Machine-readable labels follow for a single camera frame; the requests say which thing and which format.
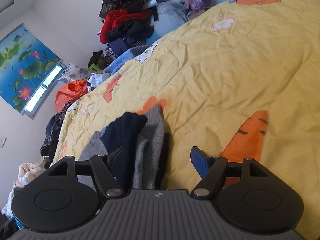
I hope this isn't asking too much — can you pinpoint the grey and navy knit sweater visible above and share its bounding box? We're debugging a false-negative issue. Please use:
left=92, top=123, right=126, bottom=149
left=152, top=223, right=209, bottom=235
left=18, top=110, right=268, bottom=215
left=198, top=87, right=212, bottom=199
left=79, top=103, right=164, bottom=191

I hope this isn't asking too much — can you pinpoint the dark patterned clothes heap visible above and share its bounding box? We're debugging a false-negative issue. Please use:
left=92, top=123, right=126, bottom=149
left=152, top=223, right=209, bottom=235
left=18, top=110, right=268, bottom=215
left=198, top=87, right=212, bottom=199
left=40, top=101, right=73, bottom=168

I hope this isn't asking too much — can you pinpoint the pile of dark red clothes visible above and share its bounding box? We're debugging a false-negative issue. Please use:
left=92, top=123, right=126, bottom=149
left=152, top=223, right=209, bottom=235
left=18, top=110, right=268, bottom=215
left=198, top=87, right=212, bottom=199
left=99, top=0, right=162, bottom=56

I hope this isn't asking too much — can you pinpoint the orange plastic bag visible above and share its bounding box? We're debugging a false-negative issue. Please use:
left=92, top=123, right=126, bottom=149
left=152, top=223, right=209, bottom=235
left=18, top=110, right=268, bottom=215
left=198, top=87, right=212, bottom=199
left=54, top=79, right=88, bottom=113

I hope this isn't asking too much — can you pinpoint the yellow cartoon print quilt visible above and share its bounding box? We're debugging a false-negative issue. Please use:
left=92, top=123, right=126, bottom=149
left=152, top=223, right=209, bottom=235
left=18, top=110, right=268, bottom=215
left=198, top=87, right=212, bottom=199
left=54, top=0, right=319, bottom=239

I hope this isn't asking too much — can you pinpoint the white crumpled cloth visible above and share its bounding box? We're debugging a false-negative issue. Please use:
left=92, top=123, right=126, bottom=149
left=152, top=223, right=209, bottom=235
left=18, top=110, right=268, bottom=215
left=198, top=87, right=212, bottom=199
left=87, top=72, right=110, bottom=92

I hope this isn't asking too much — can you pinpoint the floral white pillow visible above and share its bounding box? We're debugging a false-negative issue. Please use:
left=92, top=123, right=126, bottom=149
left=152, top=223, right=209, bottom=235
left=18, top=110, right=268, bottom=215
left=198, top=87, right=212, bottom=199
left=58, top=62, right=91, bottom=83

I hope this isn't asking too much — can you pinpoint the blue lotus print curtain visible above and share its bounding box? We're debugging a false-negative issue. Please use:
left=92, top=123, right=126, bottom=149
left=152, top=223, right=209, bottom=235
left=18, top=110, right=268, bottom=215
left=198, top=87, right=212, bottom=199
left=1, top=24, right=61, bottom=113

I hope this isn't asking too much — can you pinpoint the light blue fleece blanket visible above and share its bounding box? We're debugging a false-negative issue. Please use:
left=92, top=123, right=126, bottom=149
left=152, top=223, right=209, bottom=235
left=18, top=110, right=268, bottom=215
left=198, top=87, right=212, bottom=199
left=102, top=45, right=149, bottom=82

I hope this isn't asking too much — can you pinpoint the clear plastic bag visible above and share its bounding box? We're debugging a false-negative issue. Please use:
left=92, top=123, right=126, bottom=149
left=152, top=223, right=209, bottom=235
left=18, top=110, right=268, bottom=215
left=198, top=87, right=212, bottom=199
left=146, top=2, right=189, bottom=45

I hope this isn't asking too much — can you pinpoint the window with grey frame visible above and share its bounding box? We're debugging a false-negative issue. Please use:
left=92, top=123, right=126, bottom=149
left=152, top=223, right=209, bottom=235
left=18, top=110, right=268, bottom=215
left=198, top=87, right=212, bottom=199
left=21, top=60, right=67, bottom=119

